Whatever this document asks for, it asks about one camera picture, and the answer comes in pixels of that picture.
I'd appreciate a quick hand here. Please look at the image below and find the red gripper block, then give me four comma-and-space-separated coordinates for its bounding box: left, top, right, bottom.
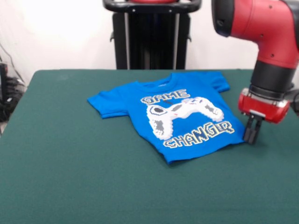
237, 88, 291, 146

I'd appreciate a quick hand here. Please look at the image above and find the blue printed t-shirt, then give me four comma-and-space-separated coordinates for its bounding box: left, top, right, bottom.
87, 70, 249, 165

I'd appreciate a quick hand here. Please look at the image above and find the dark green table cloth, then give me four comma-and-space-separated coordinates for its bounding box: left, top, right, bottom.
0, 69, 299, 224

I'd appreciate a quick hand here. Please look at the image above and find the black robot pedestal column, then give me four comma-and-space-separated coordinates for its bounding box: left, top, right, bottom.
102, 0, 202, 70

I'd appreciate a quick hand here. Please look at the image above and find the black cables and equipment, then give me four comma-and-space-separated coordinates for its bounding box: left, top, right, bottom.
0, 42, 27, 136

